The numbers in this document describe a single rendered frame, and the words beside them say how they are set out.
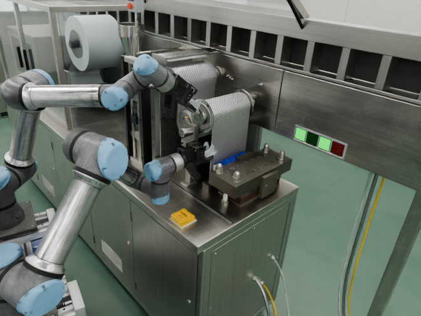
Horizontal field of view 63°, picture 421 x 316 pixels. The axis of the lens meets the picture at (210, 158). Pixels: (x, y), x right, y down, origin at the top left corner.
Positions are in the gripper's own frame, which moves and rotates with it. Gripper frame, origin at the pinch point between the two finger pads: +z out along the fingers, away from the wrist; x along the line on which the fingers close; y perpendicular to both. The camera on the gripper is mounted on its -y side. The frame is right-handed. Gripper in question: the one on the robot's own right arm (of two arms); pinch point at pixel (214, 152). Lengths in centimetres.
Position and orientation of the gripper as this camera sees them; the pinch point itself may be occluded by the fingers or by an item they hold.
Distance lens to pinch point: 154.9
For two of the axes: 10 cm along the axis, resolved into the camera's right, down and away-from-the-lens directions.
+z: 7.3, -2.9, 6.2
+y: 0.5, -8.8, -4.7
